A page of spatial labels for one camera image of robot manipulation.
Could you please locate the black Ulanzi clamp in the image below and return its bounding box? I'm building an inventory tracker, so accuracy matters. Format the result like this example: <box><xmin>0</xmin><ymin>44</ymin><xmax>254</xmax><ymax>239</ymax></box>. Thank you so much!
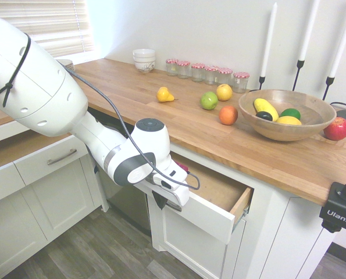
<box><xmin>319</xmin><ymin>181</ymin><xmax>346</xmax><ymax>234</ymax></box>

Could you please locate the white island cabinet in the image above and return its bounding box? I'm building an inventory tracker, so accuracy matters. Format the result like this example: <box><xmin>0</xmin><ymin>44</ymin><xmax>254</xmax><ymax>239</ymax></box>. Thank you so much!
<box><xmin>145</xmin><ymin>141</ymin><xmax>336</xmax><ymax>279</ymax></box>

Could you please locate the orange peach fruit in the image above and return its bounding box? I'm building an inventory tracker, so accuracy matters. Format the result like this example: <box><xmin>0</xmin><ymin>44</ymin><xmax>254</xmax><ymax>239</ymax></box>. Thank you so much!
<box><xmin>218</xmin><ymin>105</ymin><xmax>239</xmax><ymax>126</ymax></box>

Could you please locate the green apple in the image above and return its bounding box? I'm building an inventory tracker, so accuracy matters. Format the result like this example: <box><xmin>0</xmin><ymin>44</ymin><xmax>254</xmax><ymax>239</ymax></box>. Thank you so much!
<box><xmin>200</xmin><ymin>91</ymin><xmax>219</xmax><ymax>111</ymax></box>

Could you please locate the large wooden bowl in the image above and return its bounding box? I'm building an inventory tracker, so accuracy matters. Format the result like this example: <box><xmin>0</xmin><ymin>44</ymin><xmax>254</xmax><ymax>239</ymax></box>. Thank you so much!
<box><xmin>238</xmin><ymin>89</ymin><xmax>338</xmax><ymax>142</ymax></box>

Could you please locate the long metal cabinet handle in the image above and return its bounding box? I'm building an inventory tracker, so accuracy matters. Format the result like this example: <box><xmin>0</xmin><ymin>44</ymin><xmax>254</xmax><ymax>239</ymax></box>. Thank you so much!
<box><xmin>47</xmin><ymin>148</ymin><xmax>78</xmax><ymax>166</ymax></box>

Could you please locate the black braided cable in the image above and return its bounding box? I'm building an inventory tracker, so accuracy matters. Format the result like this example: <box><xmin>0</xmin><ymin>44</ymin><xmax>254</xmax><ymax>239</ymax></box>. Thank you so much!
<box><xmin>62</xmin><ymin>65</ymin><xmax>202</xmax><ymax>190</ymax></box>

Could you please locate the yellow pear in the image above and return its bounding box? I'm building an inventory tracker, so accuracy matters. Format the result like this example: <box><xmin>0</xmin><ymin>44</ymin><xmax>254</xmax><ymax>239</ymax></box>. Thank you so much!
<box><xmin>156</xmin><ymin>86</ymin><xmax>176</xmax><ymax>103</ymax></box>

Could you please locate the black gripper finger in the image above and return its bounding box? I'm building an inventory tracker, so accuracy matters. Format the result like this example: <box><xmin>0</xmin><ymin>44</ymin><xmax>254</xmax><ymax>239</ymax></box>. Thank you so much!
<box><xmin>152</xmin><ymin>191</ymin><xmax>169</xmax><ymax>210</ymax></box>

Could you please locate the thin black power cord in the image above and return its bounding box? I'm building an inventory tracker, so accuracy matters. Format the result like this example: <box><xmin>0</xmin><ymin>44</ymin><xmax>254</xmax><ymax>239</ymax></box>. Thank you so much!
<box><xmin>329</xmin><ymin>101</ymin><xmax>346</xmax><ymax>113</ymax></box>

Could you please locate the plain white bowl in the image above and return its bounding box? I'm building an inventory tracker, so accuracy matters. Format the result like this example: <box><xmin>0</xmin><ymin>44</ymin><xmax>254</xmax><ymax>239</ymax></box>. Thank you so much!
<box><xmin>132</xmin><ymin>48</ymin><xmax>156</xmax><ymax>58</ymax></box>
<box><xmin>133</xmin><ymin>55</ymin><xmax>156</xmax><ymax>65</ymax></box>

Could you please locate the yellow lemon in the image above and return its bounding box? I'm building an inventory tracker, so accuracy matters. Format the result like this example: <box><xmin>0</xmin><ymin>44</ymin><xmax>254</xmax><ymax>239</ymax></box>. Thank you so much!
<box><xmin>276</xmin><ymin>115</ymin><xmax>303</xmax><ymax>127</ymax></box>

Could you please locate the red apple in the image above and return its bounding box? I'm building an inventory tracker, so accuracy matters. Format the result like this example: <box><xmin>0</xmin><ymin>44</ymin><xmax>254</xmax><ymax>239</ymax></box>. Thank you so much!
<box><xmin>323</xmin><ymin>117</ymin><xmax>346</xmax><ymax>142</ymax></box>

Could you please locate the stack of white plates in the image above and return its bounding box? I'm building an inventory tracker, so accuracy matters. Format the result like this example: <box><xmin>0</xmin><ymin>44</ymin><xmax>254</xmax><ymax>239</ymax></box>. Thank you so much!
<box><xmin>57</xmin><ymin>59</ymin><xmax>76</xmax><ymax>72</ymax></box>

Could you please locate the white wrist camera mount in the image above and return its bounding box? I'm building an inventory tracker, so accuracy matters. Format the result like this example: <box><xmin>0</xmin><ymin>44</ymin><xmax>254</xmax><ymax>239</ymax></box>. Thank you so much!
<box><xmin>153</xmin><ymin>166</ymin><xmax>190</xmax><ymax>192</ymax></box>

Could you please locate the white window blind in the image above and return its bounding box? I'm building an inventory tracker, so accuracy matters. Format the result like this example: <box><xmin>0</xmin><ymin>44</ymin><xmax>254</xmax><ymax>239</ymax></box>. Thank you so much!
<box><xmin>0</xmin><ymin>0</ymin><xmax>95</xmax><ymax>59</ymax></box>

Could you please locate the black cable tie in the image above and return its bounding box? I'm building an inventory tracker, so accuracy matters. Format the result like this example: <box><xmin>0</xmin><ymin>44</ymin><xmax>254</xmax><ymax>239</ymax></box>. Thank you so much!
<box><xmin>0</xmin><ymin>33</ymin><xmax>32</xmax><ymax>106</ymax></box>

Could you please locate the white taper candle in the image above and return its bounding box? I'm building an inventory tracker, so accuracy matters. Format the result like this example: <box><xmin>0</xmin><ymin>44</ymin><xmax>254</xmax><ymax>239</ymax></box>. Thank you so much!
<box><xmin>328</xmin><ymin>0</ymin><xmax>346</xmax><ymax>79</ymax></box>
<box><xmin>261</xmin><ymin>2</ymin><xmax>279</xmax><ymax>78</ymax></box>
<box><xmin>298</xmin><ymin>0</ymin><xmax>322</xmax><ymax>62</ymax></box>

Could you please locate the stainless steel dishwasher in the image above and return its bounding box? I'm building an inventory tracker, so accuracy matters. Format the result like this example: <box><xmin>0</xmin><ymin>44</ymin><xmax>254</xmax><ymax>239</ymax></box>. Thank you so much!
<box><xmin>87</xmin><ymin>106</ymin><xmax>153</xmax><ymax>237</ymax></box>

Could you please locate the green lime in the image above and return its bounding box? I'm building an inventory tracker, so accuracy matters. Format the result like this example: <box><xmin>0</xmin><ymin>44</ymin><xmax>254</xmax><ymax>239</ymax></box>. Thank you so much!
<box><xmin>279</xmin><ymin>108</ymin><xmax>302</xmax><ymax>121</ymax></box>

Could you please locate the white bowl with pattern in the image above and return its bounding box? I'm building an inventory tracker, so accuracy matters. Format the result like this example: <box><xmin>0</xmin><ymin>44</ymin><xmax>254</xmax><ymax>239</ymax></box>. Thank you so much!
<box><xmin>134</xmin><ymin>61</ymin><xmax>156</xmax><ymax>73</ymax></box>

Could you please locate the yellow apple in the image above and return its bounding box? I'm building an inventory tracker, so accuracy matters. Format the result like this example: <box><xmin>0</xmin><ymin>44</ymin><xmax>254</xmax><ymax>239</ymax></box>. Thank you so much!
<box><xmin>216</xmin><ymin>83</ymin><xmax>234</xmax><ymax>102</ymax></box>

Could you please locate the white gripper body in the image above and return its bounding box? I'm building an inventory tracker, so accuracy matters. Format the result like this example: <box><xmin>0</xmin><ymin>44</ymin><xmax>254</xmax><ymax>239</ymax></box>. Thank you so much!
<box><xmin>144</xmin><ymin>173</ymin><xmax>190</xmax><ymax>206</ymax></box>

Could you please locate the glass jar checkered lid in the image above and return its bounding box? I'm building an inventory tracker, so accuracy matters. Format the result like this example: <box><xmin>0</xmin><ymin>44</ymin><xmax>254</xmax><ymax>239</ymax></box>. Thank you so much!
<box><xmin>191</xmin><ymin>63</ymin><xmax>206</xmax><ymax>83</ymax></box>
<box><xmin>165</xmin><ymin>59</ymin><xmax>179</xmax><ymax>77</ymax></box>
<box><xmin>233</xmin><ymin>71</ymin><xmax>251</xmax><ymax>94</ymax></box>
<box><xmin>177</xmin><ymin>60</ymin><xmax>191</xmax><ymax>80</ymax></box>
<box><xmin>204</xmin><ymin>66</ymin><xmax>219</xmax><ymax>86</ymax></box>
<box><xmin>216</xmin><ymin>67</ymin><xmax>234</xmax><ymax>87</ymax></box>

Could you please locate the wooden drawer with white front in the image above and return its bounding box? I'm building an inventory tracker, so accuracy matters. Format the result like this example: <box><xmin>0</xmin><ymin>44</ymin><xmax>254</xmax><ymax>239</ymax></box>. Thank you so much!
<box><xmin>137</xmin><ymin>152</ymin><xmax>254</xmax><ymax>245</ymax></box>

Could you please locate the red wrist camera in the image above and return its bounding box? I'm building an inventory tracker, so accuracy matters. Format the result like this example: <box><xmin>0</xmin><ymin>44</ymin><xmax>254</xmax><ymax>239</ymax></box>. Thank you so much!
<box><xmin>174</xmin><ymin>160</ymin><xmax>189</xmax><ymax>173</ymax></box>

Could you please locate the yellow banana in bowl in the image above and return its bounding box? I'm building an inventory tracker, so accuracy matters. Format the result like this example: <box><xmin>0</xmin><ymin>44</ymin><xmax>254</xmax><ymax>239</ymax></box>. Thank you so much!
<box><xmin>253</xmin><ymin>98</ymin><xmax>280</xmax><ymax>123</ymax></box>

